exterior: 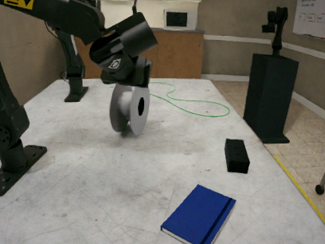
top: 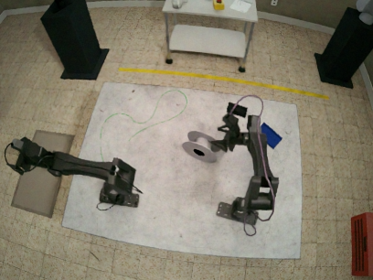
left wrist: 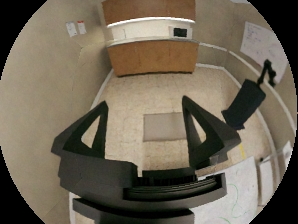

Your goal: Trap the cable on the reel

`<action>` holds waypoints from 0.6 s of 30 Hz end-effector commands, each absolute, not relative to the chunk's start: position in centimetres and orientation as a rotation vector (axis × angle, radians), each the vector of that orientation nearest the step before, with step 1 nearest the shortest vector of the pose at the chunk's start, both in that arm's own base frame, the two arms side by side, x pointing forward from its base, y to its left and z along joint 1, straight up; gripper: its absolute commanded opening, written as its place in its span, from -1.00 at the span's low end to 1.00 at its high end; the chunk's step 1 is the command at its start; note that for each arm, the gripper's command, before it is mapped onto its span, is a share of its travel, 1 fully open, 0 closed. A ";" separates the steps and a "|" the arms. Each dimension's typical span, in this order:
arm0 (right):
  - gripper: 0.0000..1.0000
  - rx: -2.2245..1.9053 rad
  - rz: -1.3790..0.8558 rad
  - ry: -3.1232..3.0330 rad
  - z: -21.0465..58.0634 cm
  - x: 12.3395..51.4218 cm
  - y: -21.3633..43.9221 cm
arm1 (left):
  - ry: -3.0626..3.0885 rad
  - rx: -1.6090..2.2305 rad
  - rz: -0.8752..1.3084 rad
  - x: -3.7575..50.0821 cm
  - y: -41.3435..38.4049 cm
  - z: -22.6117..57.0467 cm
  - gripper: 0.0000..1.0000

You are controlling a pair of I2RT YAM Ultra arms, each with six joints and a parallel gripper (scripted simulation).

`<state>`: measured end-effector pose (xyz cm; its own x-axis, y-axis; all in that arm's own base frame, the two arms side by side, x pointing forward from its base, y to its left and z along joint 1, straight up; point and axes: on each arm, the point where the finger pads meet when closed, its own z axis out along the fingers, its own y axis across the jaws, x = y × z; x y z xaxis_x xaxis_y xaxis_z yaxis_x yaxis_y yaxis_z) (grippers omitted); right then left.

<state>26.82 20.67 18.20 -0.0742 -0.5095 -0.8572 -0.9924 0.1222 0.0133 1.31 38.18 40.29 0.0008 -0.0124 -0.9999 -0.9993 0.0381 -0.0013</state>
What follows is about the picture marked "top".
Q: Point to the blue notebook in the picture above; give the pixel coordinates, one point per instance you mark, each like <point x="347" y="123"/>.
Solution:
<point x="272" y="137"/>

